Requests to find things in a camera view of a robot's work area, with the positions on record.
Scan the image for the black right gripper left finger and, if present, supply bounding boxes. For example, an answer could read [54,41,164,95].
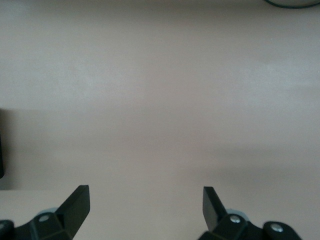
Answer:
[0,184,91,240]

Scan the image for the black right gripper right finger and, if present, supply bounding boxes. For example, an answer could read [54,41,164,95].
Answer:
[199,186,303,240]

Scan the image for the black plastic box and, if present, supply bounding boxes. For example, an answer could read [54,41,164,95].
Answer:
[0,108,6,180]

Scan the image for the black looped base cable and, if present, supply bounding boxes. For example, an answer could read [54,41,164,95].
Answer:
[262,0,320,10]

